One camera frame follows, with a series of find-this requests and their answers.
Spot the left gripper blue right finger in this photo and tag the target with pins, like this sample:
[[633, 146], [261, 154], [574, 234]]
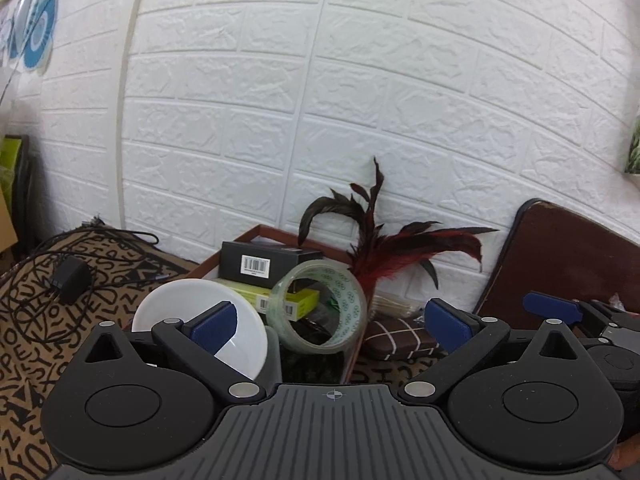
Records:
[[449, 326]]

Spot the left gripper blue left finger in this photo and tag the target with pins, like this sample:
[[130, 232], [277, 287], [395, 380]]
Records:
[[213, 328]]

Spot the white ceramic bowl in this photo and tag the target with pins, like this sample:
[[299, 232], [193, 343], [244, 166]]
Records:
[[181, 294]]

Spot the black barcode box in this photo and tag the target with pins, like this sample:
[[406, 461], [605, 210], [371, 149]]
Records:
[[261, 265]]

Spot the clear packing tape roll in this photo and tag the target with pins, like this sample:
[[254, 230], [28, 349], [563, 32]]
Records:
[[317, 308]]

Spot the brown checked pouch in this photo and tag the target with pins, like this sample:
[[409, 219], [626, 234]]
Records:
[[395, 339]]

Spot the cotton swab packet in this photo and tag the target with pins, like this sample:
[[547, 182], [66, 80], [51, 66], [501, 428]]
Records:
[[393, 306]]

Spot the red black feather duster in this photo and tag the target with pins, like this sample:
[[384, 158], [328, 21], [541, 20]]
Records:
[[376, 255]]

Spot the black power adapter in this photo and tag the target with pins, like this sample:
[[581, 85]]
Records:
[[70, 279]]

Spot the floral plastic bag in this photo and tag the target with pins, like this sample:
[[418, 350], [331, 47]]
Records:
[[633, 158]]

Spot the brown cardboard carton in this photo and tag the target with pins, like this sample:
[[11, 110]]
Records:
[[8, 235]]

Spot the blue round wall decoration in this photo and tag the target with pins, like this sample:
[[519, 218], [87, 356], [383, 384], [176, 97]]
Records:
[[27, 32]]

